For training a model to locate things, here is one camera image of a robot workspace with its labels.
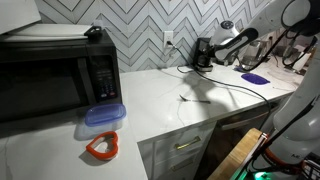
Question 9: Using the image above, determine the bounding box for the stainless dishwasher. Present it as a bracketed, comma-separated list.
[194, 99, 281, 180]

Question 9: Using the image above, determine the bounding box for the aluminium frame rail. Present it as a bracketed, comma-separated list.
[248, 132, 269, 168]

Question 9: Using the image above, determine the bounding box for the white wall cabinet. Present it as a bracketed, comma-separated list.
[0, 0, 42, 35]

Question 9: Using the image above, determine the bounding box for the glass coffeepot with black lid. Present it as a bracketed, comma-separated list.
[197, 52, 213, 69]

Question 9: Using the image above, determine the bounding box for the purple plastic lid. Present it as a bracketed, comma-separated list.
[240, 72, 271, 86]

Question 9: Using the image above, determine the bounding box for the clear container with blue lid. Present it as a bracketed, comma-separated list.
[73, 102, 128, 141]

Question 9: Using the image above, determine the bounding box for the black microwave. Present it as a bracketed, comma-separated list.
[0, 28, 123, 123]

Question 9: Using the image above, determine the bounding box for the gold drawer handle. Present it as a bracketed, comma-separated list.
[169, 158, 196, 173]
[174, 135, 202, 150]

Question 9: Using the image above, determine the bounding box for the black clip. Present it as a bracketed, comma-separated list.
[83, 25, 104, 38]

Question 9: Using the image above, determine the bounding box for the black coffee maker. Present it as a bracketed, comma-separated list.
[192, 36, 215, 73]

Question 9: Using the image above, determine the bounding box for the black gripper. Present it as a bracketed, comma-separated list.
[206, 41, 225, 64]

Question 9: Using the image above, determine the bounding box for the white wall outlet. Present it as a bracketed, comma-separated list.
[162, 30, 174, 51]

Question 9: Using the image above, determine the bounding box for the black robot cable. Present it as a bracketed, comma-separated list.
[241, 0, 318, 73]

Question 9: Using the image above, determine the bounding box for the wooden base board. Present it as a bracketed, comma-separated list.
[207, 127, 264, 180]

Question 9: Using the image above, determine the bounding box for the metal fork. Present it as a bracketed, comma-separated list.
[178, 94, 212, 105]

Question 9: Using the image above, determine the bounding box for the black power cord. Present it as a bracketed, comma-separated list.
[166, 40, 201, 75]

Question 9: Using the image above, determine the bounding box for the white flat board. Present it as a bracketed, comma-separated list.
[6, 23, 93, 40]

